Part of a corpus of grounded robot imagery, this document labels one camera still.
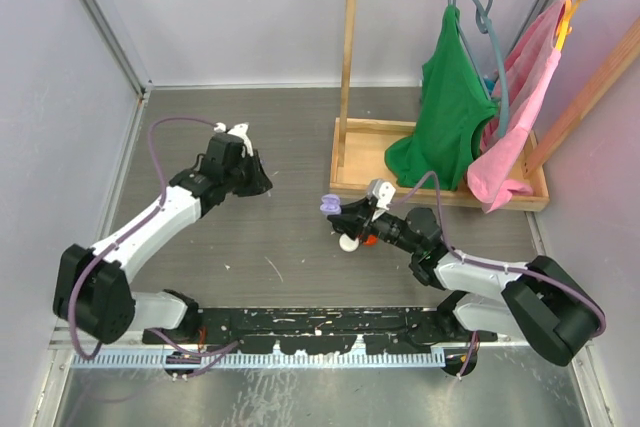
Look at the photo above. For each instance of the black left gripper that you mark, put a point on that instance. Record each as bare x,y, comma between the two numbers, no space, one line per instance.
259,183

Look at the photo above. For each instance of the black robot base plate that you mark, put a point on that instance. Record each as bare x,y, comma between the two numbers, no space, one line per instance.
314,331

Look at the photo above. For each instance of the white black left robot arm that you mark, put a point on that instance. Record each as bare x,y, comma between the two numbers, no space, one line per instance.
93,284

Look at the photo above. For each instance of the white slotted cable duct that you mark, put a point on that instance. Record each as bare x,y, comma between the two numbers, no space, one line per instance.
167,358

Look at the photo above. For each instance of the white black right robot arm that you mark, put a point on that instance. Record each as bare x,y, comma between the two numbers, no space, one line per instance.
536,301

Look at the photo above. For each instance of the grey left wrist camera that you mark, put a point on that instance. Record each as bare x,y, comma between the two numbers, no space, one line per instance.
237,130

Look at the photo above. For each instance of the grey blue clothes hanger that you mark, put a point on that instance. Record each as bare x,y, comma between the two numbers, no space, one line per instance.
485,27

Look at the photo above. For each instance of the orange earbud charging case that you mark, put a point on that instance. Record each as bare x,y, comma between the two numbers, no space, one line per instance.
371,240

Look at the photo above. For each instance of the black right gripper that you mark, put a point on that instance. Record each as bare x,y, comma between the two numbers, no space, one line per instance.
353,216

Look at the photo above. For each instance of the green shirt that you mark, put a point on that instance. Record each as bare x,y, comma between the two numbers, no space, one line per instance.
454,112

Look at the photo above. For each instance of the purple round charging case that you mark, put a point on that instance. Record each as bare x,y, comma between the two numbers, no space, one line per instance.
330,204

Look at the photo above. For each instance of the yellow clothes hanger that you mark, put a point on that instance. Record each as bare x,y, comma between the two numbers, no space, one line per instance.
564,28

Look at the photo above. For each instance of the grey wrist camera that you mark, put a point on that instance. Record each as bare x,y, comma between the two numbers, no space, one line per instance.
237,130
380,194

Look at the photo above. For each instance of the wooden clothes rack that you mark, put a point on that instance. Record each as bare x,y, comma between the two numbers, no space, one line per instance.
359,145

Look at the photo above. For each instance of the white round charging case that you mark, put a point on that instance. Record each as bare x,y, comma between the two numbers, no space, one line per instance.
347,244

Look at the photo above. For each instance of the blue cloth item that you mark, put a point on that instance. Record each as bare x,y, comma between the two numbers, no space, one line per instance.
490,86

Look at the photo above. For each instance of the pink shirt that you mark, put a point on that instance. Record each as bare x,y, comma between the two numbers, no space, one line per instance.
529,69

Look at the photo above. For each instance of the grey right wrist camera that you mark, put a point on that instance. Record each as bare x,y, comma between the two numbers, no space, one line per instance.
380,194

